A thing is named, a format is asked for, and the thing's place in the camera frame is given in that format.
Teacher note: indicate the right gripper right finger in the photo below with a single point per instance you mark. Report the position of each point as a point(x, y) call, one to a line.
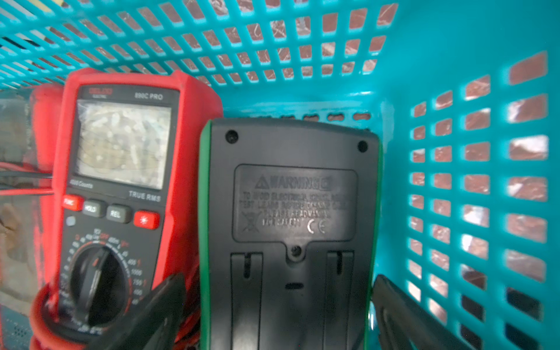
point(404, 324)

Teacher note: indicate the green multimeter face down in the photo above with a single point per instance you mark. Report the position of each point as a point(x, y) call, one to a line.
point(288, 216)

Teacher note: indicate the red multimeter with display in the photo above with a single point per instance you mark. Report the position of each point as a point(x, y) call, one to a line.
point(125, 212)

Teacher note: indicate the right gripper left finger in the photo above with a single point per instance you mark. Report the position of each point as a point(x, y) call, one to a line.
point(152, 324)

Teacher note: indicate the large red multimeter taped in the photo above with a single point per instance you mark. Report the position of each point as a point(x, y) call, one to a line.
point(29, 127)

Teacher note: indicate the teal plastic basket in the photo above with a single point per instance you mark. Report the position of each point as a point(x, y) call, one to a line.
point(463, 94)

